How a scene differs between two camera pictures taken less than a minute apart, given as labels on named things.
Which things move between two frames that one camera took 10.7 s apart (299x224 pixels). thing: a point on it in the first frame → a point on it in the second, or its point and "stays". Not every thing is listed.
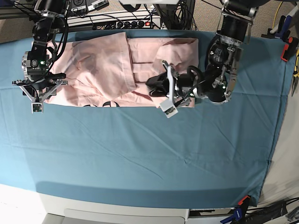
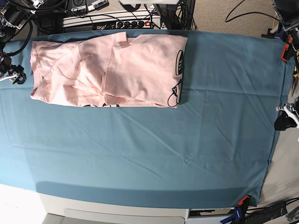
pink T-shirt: (110, 70) stays
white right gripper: (181, 86) → (283, 122)
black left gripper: (39, 90) → (22, 77)
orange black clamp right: (289, 49) stays
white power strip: (142, 24) stays
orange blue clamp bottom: (239, 213) stays
